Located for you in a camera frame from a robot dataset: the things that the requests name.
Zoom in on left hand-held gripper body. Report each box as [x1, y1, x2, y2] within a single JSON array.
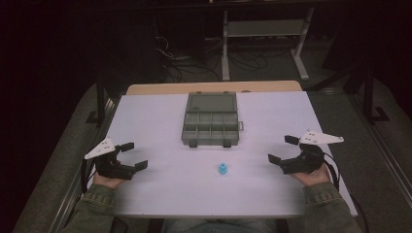
[[85, 137, 137, 181]]

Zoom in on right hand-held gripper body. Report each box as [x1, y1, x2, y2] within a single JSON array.
[[279, 130, 345, 176]]

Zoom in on person's left hand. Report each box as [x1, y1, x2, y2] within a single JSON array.
[[93, 172, 126, 190]]

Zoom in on person's right hand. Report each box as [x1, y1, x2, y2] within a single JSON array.
[[289, 163, 331, 187]]

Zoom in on black floor stand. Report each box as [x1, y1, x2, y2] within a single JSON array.
[[85, 72, 110, 128], [361, 62, 391, 125]]

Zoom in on grey plastic compartment box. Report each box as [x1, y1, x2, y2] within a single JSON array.
[[181, 91, 245, 149]]

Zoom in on wooden table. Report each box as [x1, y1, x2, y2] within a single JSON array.
[[125, 80, 303, 96]]

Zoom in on grey metal stand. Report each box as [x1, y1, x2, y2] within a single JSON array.
[[221, 7, 316, 83]]

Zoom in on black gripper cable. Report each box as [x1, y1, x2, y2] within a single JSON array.
[[319, 150, 371, 233], [80, 157, 97, 195]]

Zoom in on aluminium rail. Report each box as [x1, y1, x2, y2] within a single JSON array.
[[48, 96, 121, 233], [348, 92, 412, 210]]

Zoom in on bundle of floor cables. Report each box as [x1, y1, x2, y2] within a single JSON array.
[[154, 33, 280, 83]]

